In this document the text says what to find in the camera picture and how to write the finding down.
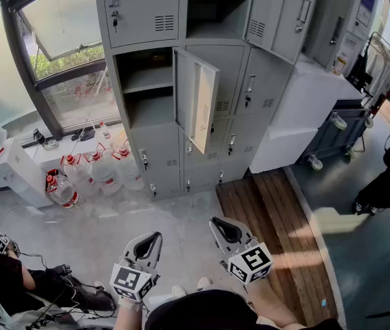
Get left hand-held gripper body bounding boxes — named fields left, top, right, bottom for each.
left=110, top=256, right=162, bottom=302

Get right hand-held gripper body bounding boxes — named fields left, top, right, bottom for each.
left=219, top=241, right=274, bottom=286

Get grey metal locker cabinet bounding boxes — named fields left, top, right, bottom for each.
left=94, top=0, right=301, bottom=201

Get person's right forearm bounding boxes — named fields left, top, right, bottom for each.
left=244, top=280, right=304, bottom=327

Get person's left forearm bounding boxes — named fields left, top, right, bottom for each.
left=111, top=304, right=147, bottom=330

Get wooden plank platform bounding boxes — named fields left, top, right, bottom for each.
left=215, top=168, right=340, bottom=327

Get person's black shirt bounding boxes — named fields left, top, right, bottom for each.
left=144, top=289, right=345, bottom=330

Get small black bin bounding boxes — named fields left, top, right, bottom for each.
left=44, top=168, right=61, bottom=194

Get small clear bottle red cap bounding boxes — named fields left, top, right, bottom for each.
left=98, top=120, right=112, bottom=140

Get white window ledge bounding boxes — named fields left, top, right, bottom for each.
left=22, top=122, right=132, bottom=177

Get black cloth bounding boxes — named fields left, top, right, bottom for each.
left=71, top=128, right=96, bottom=142

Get white box unit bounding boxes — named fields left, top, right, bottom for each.
left=248, top=60, right=366, bottom=175

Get white water dispenser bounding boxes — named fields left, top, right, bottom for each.
left=0, top=136, right=55, bottom=210

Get grey wheeled cart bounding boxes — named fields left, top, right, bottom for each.
left=299, top=96, right=376, bottom=171

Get black thermos bottle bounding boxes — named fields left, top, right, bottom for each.
left=32, top=127, right=47, bottom=146

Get black-framed window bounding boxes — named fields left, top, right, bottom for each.
left=0, top=0, right=123, bottom=140

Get yellow liquid bottle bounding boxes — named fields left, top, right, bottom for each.
left=332, top=53, right=349, bottom=78

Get black hanging clothes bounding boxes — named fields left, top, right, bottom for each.
left=345, top=48, right=374, bottom=93

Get white hanging clothes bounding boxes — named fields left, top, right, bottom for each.
left=365, top=41, right=390, bottom=98

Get white wrist strap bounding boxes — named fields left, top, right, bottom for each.
left=118, top=296, right=144, bottom=311

